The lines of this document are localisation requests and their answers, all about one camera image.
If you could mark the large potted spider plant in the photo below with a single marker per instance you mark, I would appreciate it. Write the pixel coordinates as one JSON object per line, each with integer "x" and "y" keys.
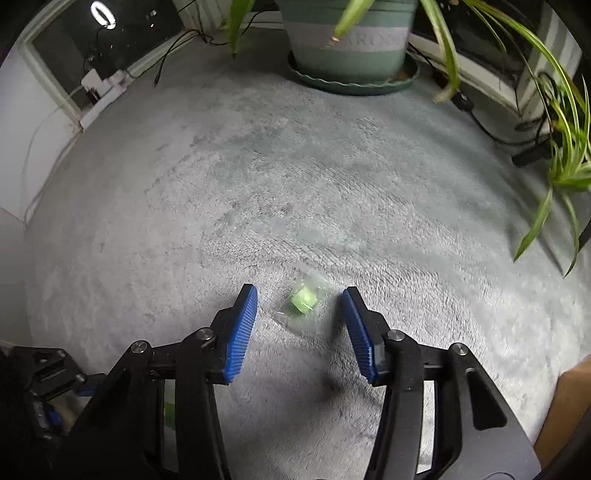
{"x": 346, "y": 50}

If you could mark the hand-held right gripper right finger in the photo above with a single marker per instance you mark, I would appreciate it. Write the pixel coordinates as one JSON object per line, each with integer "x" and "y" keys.
{"x": 360, "y": 332}

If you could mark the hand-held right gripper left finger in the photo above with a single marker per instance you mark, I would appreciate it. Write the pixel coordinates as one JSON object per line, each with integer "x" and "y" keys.
{"x": 240, "y": 332}

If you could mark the white power strip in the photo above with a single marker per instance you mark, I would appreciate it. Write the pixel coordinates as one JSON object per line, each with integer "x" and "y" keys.
{"x": 104, "y": 85}

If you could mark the cardboard box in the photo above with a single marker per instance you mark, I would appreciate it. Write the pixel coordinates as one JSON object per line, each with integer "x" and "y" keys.
{"x": 570, "y": 406}

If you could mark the green pot saucer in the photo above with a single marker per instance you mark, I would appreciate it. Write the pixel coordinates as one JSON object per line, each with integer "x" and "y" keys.
{"x": 351, "y": 87}

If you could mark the white window frame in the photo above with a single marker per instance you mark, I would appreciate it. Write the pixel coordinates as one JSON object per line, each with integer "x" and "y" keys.
{"x": 48, "y": 74}

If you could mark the green candy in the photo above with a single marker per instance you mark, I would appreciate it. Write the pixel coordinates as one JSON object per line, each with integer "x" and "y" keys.
{"x": 302, "y": 300}

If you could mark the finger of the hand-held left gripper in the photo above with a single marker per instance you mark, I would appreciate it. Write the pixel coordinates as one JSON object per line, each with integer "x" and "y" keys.
{"x": 87, "y": 385}
{"x": 51, "y": 418}

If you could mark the small spider plant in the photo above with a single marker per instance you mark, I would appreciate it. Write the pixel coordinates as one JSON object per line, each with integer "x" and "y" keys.
{"x": 572, "y": 180}

